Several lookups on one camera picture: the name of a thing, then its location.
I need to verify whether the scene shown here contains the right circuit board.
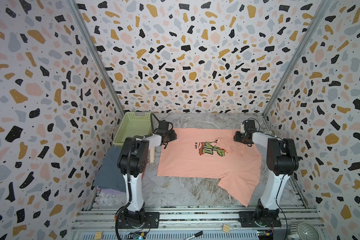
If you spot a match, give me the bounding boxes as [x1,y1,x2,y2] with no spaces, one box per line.
[257,231,274,240]

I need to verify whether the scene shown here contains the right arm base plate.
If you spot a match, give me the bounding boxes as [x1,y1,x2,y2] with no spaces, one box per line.
[239,210,282,228]

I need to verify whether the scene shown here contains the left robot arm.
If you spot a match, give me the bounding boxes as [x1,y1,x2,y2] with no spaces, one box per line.
[117,120,177,226]

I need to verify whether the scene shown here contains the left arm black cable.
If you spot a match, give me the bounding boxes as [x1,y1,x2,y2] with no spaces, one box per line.
[114,111,169,240]

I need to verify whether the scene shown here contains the green circuit board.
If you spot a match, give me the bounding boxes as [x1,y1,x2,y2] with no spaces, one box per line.
[126,232,147,240]

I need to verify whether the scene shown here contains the right wooden block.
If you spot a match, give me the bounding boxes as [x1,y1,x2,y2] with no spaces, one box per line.
[222,224,231,234]

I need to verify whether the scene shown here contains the green plastic basket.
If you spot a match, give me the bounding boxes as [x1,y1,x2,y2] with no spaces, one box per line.
[113,112,152,148]

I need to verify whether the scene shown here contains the wooden block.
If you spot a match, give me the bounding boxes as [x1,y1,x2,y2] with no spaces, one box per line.
[222,224,231,234]
[94,231,103,240]

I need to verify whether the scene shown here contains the left wooden block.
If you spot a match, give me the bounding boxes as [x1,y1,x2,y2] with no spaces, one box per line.
[94,231,103,240]

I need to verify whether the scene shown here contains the aluminium rail frame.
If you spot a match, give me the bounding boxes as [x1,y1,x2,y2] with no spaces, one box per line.
[69,205,330,240]

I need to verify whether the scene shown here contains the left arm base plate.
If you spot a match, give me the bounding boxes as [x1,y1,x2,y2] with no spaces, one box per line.
[117,210,160,230]

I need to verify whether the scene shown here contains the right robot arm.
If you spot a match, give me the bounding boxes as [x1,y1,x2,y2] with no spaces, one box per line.
[234,118,299,228]

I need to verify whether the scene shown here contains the white desk fan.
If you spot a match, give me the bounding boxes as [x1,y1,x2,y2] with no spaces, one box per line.
[287,222,320,240]

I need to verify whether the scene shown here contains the pink graphic t-shirt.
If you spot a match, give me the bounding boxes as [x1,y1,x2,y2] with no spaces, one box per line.
[158,128,262,207]

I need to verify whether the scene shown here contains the folded grey t-shirt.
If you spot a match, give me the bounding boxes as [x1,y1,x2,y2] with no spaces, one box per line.
[94,147,127,194]

